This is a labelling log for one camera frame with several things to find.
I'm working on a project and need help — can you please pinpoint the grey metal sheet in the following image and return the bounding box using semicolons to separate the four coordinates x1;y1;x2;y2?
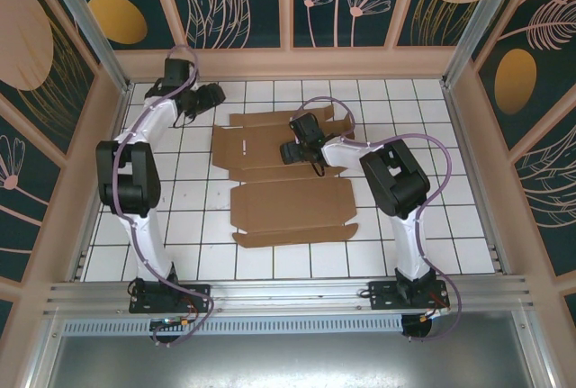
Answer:
42;332;539;388

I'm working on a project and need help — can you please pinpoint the wall panel with large circle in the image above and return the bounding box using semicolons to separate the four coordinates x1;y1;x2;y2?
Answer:
0;0;101;159

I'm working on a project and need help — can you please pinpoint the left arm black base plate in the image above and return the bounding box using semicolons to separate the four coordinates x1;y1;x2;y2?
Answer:
129;283;212;315

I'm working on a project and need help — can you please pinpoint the wall panel oval and fern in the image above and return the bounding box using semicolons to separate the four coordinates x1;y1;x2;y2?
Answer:
470;0;576;153

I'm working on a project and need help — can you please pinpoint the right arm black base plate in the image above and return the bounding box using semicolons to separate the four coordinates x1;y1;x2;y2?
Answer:
367;280;451;312

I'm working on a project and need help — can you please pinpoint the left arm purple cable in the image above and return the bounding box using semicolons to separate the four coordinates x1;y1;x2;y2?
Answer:
112;44;218;348

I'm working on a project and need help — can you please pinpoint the wall panel with flowers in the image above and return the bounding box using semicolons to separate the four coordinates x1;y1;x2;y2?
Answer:
292;0;393;50

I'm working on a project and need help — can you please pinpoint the brown cardboard box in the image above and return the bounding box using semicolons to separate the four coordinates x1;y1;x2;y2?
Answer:
211;106;360;250

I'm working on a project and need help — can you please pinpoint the wall panel with single flower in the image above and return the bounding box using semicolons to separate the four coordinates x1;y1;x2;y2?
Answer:
0;90;64;285

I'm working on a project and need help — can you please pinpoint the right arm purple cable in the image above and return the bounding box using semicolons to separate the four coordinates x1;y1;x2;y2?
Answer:
299;97;464;344

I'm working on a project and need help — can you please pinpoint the aluminium table edge rail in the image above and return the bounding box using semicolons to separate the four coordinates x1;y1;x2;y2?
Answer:
443;84;512;277
67;84;132;282

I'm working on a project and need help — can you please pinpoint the wall panel with orange oval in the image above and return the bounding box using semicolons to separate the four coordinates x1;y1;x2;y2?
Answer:
83;0;186;51

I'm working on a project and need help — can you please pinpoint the aluminium mounting rail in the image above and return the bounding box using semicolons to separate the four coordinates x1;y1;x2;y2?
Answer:
42;274;536;317

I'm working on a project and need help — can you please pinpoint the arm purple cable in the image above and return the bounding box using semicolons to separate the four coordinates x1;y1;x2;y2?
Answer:
112;44;218;348
299;97;464;344

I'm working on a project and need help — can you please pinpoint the aluminium frame bar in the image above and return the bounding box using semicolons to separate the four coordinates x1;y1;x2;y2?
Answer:
517;300;563;388
17;315;62;388

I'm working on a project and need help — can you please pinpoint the slotted grey cable duct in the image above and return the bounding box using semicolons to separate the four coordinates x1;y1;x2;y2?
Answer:
60;315;404;337

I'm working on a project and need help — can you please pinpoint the aluminium corner post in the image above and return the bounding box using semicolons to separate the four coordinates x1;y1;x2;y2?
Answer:
440;0;539;88
38;0;132;95

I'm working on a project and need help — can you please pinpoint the wall panel with fern leaves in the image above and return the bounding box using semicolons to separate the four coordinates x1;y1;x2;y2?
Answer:
510;113;576;279

